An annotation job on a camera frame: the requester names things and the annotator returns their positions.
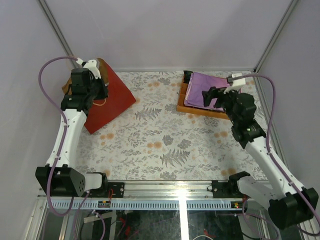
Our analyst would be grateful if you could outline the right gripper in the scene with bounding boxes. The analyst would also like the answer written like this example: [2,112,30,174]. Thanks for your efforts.
[201,85,239,125]

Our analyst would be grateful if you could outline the red paper bag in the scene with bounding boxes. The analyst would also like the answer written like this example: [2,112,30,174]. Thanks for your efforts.
[60,58,136,134]

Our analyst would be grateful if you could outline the wooden tray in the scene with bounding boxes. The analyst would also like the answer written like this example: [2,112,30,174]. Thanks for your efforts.
[176,72,229,120]

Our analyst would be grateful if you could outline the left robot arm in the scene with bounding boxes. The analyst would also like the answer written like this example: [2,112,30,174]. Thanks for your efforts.
[35,67,110,198]

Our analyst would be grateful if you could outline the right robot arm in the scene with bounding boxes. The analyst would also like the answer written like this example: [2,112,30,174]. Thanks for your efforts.
[202,87,320,230]

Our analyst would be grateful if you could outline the purple folded cloth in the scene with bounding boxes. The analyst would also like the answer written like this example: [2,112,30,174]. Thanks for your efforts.
[183,71,246,112]

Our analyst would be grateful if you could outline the black items in tray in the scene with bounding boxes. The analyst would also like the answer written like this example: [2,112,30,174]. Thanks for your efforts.
[183,70,193,84]

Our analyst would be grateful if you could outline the floral table mat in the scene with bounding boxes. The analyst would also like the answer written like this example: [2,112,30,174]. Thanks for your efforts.
[76,71,265,180]

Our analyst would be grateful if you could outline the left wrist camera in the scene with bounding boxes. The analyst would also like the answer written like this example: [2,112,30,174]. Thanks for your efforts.
[75,57,101,79]

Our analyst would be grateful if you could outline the aluminium rail frame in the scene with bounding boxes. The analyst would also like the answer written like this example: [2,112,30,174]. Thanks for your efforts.
[21,179,316,240]

